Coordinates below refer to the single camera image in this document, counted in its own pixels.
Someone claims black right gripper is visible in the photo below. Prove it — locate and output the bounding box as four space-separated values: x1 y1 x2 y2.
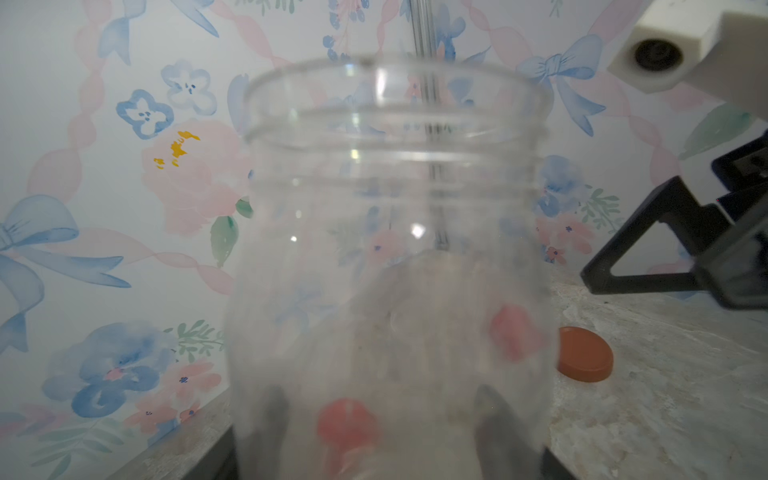
581 134 767 310

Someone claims clear jar with peanuts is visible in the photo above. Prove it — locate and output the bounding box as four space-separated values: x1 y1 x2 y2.
225 57 558 479

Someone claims orange jar lid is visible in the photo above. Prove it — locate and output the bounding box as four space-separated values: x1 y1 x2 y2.
557 326 614 383

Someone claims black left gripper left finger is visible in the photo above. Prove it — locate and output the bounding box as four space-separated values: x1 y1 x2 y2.
183 386 290 480

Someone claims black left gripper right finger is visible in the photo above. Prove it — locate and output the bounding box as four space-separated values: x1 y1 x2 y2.
474 385 576 480

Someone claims red jar lid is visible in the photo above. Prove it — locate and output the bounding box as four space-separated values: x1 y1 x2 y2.
316 398 380 479
488 304 547 363

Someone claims aluminium corner post right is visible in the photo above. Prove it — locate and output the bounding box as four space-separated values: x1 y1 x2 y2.
407 0 451 253

